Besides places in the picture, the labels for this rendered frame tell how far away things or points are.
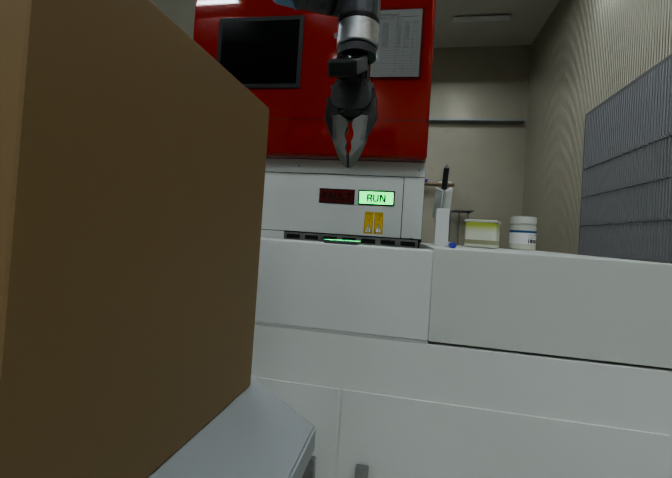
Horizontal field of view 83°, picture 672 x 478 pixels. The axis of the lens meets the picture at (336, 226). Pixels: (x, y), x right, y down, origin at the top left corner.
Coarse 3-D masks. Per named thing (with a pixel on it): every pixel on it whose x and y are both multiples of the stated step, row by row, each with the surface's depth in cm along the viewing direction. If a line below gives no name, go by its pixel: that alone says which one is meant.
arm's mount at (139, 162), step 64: (0, 0) 15; (64, 0) 16; (128, 0) 20; (0, 64) 15; (64, 64) 16; (128, 64) 20; (192, 64) 25; (0, 128) 15; (64, 128) 16; (128, 128) 20; (192, 128) 26; (256, 128) 36; (0, 192) 15; (64, 192) 17; (128, 192) 20; (192, 192) 26; (256, 192) 37; (0, 256) 15; (64, 256) 17; (128, 256) 21; (192, 256) 27; (256, 256) 38; (0, 320) 14; (64, 320) 17; (128, 320) 21; (192, 320) 27; (0, 384) 15; (64, 384) 17; (128, 384) 21; (192, 384) 28; (0, 448) 15; (64, 448) 17; (128, 448) 22
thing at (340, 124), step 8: (336, 120) 66; (344, 120) 66; (336, 128) 66; (344, 128) 66; (336, 136) 66; (344, 136) 66; (336, 144) 66; (344, 144) 66; (344, 152) 66; (344, 160) 66
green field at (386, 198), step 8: (360, 192) 124; (368, 192) 124; (376, 192) 123; (384, 192) 123; (392, 192) 122; (360, 200) 124; (368, 200) 124; (376, 200) 123; (384, 200) 123; (392, 200) 122
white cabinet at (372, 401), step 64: (320, 384) 62; (384, 384) 60; (448, 384) 58; (512, 384) 57; (576, 384) 55; (640, 384) 54; (320, 448) 61; (384, 448) 59; (448, 448) 58; (512, 448) 56; (576, 448) 55; (640, 448) 53
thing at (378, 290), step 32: (288, 256) 63; (320, 256) 62; (352, 256) 62; (384, 256) 61; (416, 256) 60; (288, 288) 63; (320, 288) 62; (352, 288) 61; (384, 288) 60; (416, 288) 60; (256, 320) 64; (288, 320) 63; (320, 320) 62; (352, 320) 61; (384, 320) 60; (416, 320) 59
